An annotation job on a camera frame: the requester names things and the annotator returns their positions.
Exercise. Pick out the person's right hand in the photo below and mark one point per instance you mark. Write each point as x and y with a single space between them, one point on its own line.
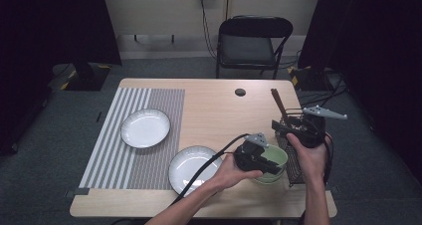
312 162

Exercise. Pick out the grey tape strip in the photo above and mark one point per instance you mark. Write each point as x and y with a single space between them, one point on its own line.
333 189
78 191

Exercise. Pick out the black folding chair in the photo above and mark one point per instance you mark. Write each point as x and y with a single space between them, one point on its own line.
247 49

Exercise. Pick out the black stand base with striped tape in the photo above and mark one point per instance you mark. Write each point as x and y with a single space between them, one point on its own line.
308 79
83 77

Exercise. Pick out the person's left hand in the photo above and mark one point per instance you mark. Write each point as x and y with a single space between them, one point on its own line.
229 178

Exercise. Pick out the small black floor object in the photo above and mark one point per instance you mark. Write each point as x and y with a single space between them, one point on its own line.
98 116

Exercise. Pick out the grey striped placemat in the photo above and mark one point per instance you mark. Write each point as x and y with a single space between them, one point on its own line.
159 165

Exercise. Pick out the black curtain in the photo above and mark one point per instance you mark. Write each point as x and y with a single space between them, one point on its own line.
49 36
375 52

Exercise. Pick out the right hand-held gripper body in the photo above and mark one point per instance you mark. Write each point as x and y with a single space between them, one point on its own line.
310 132

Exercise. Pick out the brown chopstick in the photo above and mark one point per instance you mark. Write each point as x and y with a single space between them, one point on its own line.
276 99
279 102

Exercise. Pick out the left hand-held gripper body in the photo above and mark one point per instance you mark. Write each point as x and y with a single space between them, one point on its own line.
247 157

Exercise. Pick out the white plate with dark rim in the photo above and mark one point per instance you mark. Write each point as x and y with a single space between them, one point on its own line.
187 167
145 128

